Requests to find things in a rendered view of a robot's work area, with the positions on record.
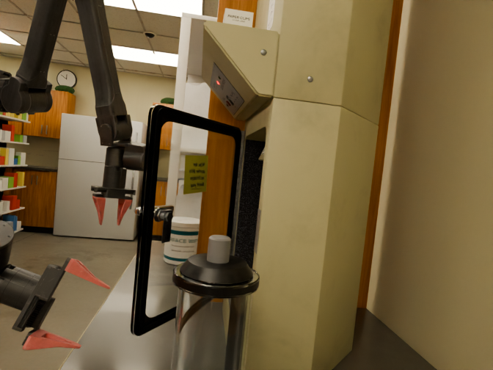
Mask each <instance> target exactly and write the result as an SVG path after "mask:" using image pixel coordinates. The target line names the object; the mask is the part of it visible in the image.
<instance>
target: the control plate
mask: <svg viewBox="0 0 493 370"><path fill-rule="evenodd" d="M218 76H219V77H220V78H221V80H220V79H219V77H218ZM217 81H218V82H219V83H220V85H219V84H218V83H217ZM210 86H211V87H212V88H213V90H214V91H215V92H216V94H217V95H218V96H219V97H220V98H221V100H222V101H223V102H224V104H225V105H226V106H227V104H226V101H228V99H227V98H226V96H228V97H229V95H230V94H231V92H232V91H233V92H234V93H235V95H234V94H233V97H231V98H232V99H230V100H231V101H232V102H233V103H234V105H232V104H230V105H231V106H229V107H228V106H227V108H228V109H229V110H230V111H231V112H232V113H233V115H234V114H235V113H236V112H237V111H238V109H239V108H240V107H241V105H242V104H243V103H244V99H243V98H242V97H241V96H240V95H239V93H238V92H237V91H236V89H235V88H234V86H233V85H232V84H231V83H230V82H229V81H228V79H227V78H226V76H225V75H224V74H223V72H221V70H220V69H219V68H218V66H217V65H216V64H215V62H213V71H212V76H211V84H210ZM231 90H232V91H231ZM228 102H229V101H228ZM229 103H230V102H229Z"/></svg>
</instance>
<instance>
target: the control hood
mask: <svg viewBox="0 0 493 370"><path fill-rule="evenodd" d="M279 38H280V34H278V32H276V31H271V30H267V29H258V28H253V27H248V26H239V25H234V24H229V23H221V22H215V21H207V20H206V22H204V29H203V46H202V79H203V80H204V81H205V83H206V84H207V85H208V86H209V87H210V88H211V90H212V91H213V92H214V94H215V95H216V97H217V98H218V99H219V100H220V101H221V102H222V104H223V105H224V106H225V108H226V109H227V110H228V112H229V113H230V114H231V115H232V116H233V117H234V119H236V120H243V121H245V120H246V119H247V118H248V117H249V116H250V115H252V114H253V113H254V112H255V111H257V110H258V109H259V108H260V107H261V106H262V105H264V103H265V102H267V101H268V100H269V99H270V98H271V97H272V96H273V94H274V81H275V73H276V66H277V52H278V45H279ZM213 62H215V64H216V65H217V66H218V68H219V69H220V70H221V72H223V74H224V75H225V76H226V78H227V79H228V81H229V82H230V83H231V84H232V85H233V86H234V88H235V89H236V91H237V92H238V93H239V95H240V96H241V97H242V98H243V99H244V103H243V104H242V105H241V107H240V108H239V109H238V111H237V112H236V113H235V114H234V115H233V113H232V112H231V111H230V110H229V109H228V108H227V106H226V105H225V104H224V102H223V101H222V100H221V98H220V97H219V96H218V95H217V94H216V92H215V91H214V90H213V88H212V87H211V86H210V84H211V76H212V71H213Z"/></svg>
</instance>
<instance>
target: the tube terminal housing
mask: <svg viewBox="0 0 493 370"><path fill-rule="evenodd" d="M392 6H393V0H275V6H274V20H273V26H272V27H271V29H270V30H271V31H276V32H278V34H280V38H279V45H278V52H277V66H276V73H275V81H274V94H273V96H272V97H271V98H270V99H269V100H268V101H267V102H265V103H264V105H262V106H261V107H260V108H259V109H258V110H257V111H255V112H254V113H253V114H252V115H250V116H249V117H248V118H247V119H246V122H245V129H244V130H246V133H245V141H244V147H245V142H246V139H248V140H255V141H262V142H266V144H265V150H264V158H263V172H262V179H261V187H260V201H259V209H260V210H261V213H260V227H259V234H258V248H257V254H256V253H255V251H254V258H253V265H252V268H253V269H254V270H255V271H256V272H257V273H258V274H259V276H260V281H259V287H258V289H257V291H256V292H254V293H252V296H251V303H250V310H249V324H248V331H247V339H246V353H245V360H244V370H333V368H334V367H336V365H337V364H338V363H339V362H340V361H341V360H342V359H344V357H345V356H347V354H348V353H349V352H350V351H351V350H352V344H353V338H354V326H355V320H356V313H357V302H358V295H359V283H360V277H361V271H362V259H363V253H364V246H365V234H366V228H367V221H368V209H369V203H370V191H371V184H372V178H373V166H374V160H375V154H376V142H377V135H378V129H379V126H378V124H379V116H380V110H381V98H382V91H383V85H384V73H385V67H386V60H387V49H388V42H389V36H390V24H391V17H392Z"/></svg>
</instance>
